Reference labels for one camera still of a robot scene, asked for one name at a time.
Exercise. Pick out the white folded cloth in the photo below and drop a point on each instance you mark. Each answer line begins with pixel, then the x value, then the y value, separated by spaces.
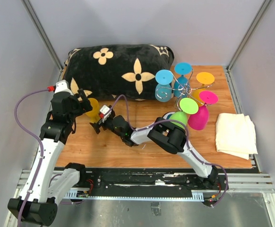
pixel 235 135

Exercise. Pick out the black floral plush pillow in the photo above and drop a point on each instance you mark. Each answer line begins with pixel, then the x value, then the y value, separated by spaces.
pixel 106 71

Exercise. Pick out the left aluminium frame post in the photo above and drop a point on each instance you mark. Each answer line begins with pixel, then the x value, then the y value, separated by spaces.
pixel 42 33

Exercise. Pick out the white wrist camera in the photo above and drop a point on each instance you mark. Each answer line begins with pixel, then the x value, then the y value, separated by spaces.
pixel 104 113
pixel 61 86

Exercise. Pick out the magenta plastic goblet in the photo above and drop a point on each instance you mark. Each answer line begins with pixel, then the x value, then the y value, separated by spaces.
pixel 199 120

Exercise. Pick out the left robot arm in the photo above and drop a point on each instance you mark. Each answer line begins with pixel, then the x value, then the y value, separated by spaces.
pixel 39 199

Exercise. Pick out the yellow plastic goblet front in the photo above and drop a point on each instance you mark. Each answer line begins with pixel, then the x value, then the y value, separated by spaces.
pixel 206 79

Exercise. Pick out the chrome wine glass rack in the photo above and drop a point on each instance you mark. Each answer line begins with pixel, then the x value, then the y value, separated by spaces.
pixel 189 94

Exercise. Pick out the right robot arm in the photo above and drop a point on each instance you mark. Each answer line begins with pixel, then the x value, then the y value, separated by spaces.
pixel 170 135

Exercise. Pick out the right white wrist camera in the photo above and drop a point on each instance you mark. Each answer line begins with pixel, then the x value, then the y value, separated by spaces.
pixel 104 113

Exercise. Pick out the aluminium frame post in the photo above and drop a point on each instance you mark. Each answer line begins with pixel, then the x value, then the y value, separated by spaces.
pixel 42 33
pixel 250 31

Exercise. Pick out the green plastic goblet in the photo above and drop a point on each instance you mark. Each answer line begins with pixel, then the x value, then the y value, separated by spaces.
pixel 188 106

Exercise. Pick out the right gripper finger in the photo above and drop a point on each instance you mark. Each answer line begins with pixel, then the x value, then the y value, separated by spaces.
pixel 96 127
pixel 111 115

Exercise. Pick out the right aluminium frame post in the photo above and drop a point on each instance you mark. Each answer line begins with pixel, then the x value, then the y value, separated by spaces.
pixel 250 31

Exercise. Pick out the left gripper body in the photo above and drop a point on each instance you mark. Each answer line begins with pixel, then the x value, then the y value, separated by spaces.
pixel 78 107

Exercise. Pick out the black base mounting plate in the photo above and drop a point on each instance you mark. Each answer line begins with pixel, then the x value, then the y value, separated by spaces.
pixel 148 183

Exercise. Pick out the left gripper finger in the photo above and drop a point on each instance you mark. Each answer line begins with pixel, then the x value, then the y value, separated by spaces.
pixel 78 97
pixel 84 103

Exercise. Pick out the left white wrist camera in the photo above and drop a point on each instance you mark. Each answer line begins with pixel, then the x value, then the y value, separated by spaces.
pixel 61 86

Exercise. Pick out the blue plastic goblet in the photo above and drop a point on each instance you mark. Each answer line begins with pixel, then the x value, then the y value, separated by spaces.
pixel 182 84
pixel 163 90

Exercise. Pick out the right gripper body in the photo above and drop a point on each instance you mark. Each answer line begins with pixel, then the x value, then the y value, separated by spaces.
pixel 108 124

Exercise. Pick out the yellow plastic goblet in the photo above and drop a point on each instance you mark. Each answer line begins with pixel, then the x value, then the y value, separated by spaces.
pixel 93 115
pixel 206 79

